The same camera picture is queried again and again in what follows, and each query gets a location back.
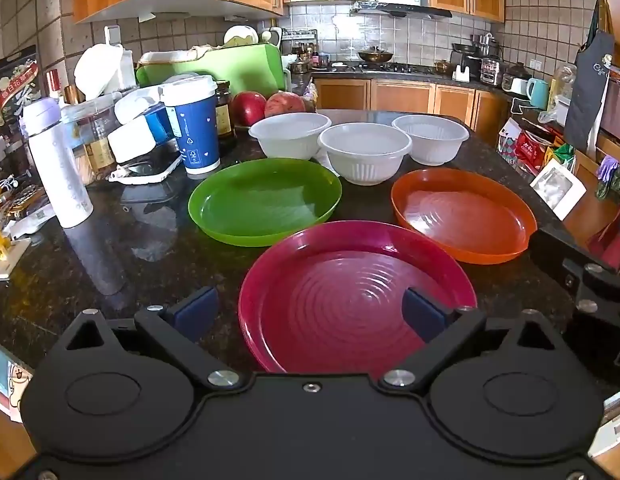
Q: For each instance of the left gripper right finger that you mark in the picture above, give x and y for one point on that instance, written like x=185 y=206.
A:
x=448 y=334

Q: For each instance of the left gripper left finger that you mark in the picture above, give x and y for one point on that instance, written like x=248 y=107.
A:
x=173 y=334

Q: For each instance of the orange plastic plate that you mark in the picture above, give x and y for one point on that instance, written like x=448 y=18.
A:
x=473 y=218

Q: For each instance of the red plastic plate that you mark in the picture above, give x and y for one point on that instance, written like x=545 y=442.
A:
x=328 y=299

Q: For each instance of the green plastic plate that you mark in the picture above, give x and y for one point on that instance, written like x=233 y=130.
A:
x=260 y=202

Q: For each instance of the white bowl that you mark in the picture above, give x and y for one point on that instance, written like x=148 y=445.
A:
x=363 y=153
x=436 y=140
x=292 y=135

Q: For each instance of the white tray with items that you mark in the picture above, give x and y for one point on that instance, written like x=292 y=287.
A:
x=145 y=170

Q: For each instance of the red snack bag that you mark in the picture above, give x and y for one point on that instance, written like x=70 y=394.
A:
x=530 y=151

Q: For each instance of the blue white tissue pack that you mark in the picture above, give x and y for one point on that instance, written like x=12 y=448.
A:
x=140 y=136

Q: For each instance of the dark sauce jar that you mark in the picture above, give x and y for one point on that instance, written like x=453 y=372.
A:
x=225 y=128

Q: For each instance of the blue paper coffee cup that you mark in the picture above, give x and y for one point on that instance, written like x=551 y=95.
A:
x=190 y=103

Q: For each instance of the dark red apple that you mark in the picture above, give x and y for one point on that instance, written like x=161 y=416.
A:
x=247 y=108

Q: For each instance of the teal mug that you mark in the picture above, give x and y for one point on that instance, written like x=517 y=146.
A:
x=537 y=92

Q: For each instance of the rice cooker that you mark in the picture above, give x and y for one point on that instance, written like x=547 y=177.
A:
x=515 y=80

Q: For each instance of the dark hanging apron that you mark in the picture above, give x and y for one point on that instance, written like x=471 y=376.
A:
x=591 y=78

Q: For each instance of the green cutting board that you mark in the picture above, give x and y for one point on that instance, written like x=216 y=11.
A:
x=256 y=67

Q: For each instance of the wok on stove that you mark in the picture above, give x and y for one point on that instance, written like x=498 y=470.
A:
x=375 y=55

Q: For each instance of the range hood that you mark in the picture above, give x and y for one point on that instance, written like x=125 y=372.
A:
x=397 y=10

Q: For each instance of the white picture frame box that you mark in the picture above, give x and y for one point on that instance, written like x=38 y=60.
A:
x=559 y=188

